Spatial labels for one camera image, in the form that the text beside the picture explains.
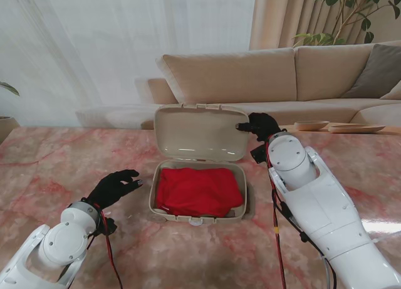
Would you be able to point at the red shirt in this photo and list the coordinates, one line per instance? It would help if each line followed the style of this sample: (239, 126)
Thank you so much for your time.
(197, 192)

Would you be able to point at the grey-brown cushion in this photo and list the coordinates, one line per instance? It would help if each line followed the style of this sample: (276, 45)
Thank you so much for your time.
(376, 72)

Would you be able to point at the tall green leafy plant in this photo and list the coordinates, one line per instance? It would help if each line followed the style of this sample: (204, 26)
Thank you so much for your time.
(316, 38)

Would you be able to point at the light wooden coffee table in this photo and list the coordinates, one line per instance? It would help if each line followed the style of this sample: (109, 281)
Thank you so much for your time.
(282, 129)

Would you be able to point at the beige sofa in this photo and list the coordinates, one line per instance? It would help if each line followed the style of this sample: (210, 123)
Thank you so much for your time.
(329, 66)

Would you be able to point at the round wooden bowl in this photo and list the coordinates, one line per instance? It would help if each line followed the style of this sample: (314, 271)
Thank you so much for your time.
(311, 125)

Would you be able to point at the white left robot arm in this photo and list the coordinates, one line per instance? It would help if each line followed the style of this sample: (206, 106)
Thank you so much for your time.
(53, 248)

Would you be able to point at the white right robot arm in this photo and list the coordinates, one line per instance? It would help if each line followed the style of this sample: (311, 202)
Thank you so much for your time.
(313, 192)

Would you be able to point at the potted plant with beige pot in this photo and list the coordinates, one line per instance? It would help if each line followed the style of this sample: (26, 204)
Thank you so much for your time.
(6, 124)

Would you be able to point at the white sheer curtain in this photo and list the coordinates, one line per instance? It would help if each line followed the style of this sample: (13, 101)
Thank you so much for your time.
(94, 50)

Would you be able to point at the beige hard-shell suitcase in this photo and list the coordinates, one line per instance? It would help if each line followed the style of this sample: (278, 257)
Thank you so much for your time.
(200, 132)

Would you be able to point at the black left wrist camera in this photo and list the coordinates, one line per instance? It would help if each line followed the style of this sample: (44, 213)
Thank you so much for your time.
(108, 227)

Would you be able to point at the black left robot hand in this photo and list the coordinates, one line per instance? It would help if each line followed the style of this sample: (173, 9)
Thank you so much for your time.
(111, 190)

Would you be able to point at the cream cushion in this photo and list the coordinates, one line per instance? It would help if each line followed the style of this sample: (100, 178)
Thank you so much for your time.
(393, 93)

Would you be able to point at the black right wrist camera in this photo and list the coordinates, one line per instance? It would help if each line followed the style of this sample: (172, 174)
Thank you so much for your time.
(258, 154)

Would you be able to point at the beige pleated curtain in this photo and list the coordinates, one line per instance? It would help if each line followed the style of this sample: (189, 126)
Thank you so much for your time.
(282, 16)

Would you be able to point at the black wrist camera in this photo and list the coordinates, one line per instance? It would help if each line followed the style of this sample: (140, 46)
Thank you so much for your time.
(108, 227)
(258, 154)

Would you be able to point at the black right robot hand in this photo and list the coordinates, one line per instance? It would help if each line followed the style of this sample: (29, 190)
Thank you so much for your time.
(261, 124)

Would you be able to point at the oval wooden tray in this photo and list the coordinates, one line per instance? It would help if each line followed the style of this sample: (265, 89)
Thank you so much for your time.
(357, 128)

